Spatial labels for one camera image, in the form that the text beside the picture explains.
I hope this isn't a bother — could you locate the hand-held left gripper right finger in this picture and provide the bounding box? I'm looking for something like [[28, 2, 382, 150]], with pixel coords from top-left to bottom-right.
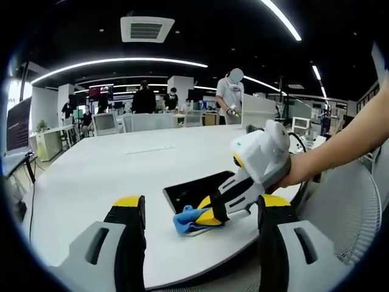
[[256, 194, 358, 292]]

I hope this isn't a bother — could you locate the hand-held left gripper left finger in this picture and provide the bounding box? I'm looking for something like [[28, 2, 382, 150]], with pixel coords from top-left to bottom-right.
[[48, 195, 148, 292]]

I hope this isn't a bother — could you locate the blue cleaning cloth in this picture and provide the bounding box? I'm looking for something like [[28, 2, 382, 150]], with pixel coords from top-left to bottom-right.
[[173, 205, 226, 237]]

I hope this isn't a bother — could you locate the person's right hand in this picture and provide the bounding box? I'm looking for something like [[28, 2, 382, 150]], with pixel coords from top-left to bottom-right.
[[267, 153, 309, 195]]

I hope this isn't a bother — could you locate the grey headset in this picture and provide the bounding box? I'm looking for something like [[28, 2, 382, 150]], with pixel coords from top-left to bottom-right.
[[245, 123, 266, 135]]

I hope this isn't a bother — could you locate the white partition panel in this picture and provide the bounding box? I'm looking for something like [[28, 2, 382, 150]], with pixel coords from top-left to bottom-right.
[[240, 93, 278, 130]]

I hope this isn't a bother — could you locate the ceiling light strip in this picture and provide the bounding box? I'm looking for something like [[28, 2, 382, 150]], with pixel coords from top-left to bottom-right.
[[30, 57, 209, 85], [312, 64, 329, 100], [260, 0, 303, 42], [243, 75, 286, 96]]

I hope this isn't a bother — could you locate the grey mesh office chair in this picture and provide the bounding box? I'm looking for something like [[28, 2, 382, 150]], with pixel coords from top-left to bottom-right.
[[145, 165, 383, 292]]

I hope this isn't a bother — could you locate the light grey desk divider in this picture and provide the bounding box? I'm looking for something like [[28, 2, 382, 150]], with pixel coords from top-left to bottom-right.
[[123, 113, 179, 133]]

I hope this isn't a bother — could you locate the black floor adapter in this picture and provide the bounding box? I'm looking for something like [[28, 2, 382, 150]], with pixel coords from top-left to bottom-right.
[[13, 200, 29, 223]]

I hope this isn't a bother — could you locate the white low cabinet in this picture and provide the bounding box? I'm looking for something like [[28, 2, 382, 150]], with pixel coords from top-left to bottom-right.
[[35, 124, 75, 162]]

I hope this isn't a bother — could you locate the small monitor stand table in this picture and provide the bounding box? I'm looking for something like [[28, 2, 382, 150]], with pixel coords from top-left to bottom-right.
[[2, 151, 36, 185]]

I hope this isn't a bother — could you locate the dark computer monitor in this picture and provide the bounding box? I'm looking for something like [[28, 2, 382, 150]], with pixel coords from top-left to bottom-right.
[[5, 96, 33, 153]]

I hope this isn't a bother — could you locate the white ceiling air vent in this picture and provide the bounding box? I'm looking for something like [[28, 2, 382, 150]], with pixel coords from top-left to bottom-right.
[[120, 16, 176, 43]]

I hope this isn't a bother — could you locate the white frame cabinet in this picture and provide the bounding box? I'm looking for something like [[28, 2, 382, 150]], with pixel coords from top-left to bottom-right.
[[291, 116, 312, 138]]

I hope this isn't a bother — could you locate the black power cable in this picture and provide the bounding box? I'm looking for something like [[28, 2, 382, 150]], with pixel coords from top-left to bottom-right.
[[28, 151, 38, 244]]

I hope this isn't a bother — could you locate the wall display screen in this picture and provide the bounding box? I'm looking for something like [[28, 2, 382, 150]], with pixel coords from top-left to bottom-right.
[[88, 85, 114, 100]]

